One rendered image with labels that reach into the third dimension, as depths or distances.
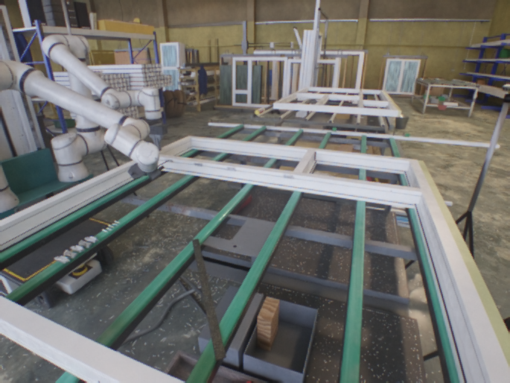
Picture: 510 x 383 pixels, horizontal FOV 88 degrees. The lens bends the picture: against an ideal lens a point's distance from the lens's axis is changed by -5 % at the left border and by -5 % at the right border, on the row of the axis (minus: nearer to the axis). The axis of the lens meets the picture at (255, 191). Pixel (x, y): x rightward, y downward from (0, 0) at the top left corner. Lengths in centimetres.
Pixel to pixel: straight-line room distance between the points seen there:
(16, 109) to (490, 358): 232
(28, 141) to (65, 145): 23
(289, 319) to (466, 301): 54
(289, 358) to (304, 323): 13
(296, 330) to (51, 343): 71
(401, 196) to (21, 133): 215
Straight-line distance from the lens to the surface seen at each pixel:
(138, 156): 116
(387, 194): 132
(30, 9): 558
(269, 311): 92
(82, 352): 68
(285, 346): 103
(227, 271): 132
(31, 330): 77
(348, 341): 72
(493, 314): 83
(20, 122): 221
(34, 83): 151
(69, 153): 211
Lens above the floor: 143
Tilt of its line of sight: 25 degrees down
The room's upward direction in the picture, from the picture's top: straight up
